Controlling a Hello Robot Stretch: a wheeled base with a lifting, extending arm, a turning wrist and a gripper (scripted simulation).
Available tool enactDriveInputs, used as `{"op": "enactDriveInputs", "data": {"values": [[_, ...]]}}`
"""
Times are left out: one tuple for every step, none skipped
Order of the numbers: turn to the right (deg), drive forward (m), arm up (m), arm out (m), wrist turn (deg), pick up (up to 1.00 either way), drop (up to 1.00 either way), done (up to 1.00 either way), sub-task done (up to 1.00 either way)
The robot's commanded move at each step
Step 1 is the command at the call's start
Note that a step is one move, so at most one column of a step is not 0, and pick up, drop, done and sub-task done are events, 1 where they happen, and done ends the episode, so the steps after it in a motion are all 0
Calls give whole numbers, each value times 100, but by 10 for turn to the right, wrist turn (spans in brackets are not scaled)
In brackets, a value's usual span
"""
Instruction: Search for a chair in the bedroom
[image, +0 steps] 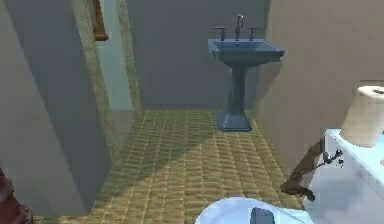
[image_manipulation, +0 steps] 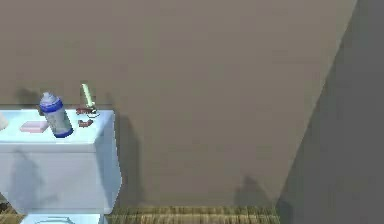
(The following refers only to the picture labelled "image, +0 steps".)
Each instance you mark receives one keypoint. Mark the brown wooden wall frame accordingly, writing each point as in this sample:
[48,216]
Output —
[99,23]

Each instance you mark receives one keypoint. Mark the blue pedestal sink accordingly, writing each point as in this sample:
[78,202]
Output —
[240,56]

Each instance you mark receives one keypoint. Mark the dark red brown object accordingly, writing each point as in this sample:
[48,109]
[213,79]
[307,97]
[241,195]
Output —
[10,203]

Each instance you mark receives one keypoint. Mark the grey sink faucet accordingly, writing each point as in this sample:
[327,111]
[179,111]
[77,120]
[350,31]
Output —
[238,26]

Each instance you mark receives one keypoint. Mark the white toilet paper roll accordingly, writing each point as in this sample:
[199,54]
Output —
[365,116]

